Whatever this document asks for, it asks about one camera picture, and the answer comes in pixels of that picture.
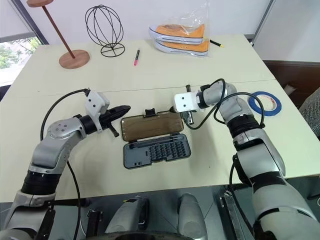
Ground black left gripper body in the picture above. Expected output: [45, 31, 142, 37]
[99, 107, 120, 138]

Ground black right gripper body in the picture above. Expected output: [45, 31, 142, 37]
[181, 84, 195, 125]

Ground open screwdriver bit case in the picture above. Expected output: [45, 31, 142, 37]
[119, 109, 193, 171]

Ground orange canvas sneaker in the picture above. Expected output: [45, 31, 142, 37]
[148, 23, 206, 46]
[153, 38, 211, 59]

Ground blue tape roll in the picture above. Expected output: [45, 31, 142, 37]
[247, 90, 284, 118]

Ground wooden hat stand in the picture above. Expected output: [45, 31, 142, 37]
[25, 0, 91, 70]

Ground black yellow marker pen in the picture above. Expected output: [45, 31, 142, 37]
[209, 38, 225, 48]

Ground orange sneakers in plastic bag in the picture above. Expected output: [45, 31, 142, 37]
[148, 1, 211, 60]

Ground grey rounded robot shape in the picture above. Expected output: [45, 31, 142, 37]
[104, 194, 151, 236]

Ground dark brown cabinet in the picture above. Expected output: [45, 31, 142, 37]
[263, 59, 320, 101]

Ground grey patterned fabric cushion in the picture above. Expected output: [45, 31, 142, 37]
[298, 87, 320, 139]

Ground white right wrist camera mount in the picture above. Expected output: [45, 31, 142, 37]
[173, 92, 201, 114]

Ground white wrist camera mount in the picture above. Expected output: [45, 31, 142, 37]
[173, 92, 201, 114]
[84, 90, 110, 131]

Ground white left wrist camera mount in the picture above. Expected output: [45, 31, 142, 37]
[84, 90, 110, 131]

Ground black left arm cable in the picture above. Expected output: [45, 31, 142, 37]
[39, 87, 91, 240]

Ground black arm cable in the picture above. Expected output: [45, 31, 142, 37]
[184, 78, 266, 187]
[39, 87, 91, 240]

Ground black wire head stand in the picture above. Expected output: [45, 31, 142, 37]
[84, 4, 126, 58]

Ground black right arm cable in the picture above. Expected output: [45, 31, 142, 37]
[184, 78, 266, 187]

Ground black strap bracket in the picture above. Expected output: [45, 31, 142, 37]
[218, 189, 254, 240]

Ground window with dark frame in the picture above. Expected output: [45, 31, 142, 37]
[0, 0, 50, 87]

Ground white metal post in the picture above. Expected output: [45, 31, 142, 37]
[251, 0, 277, 47]

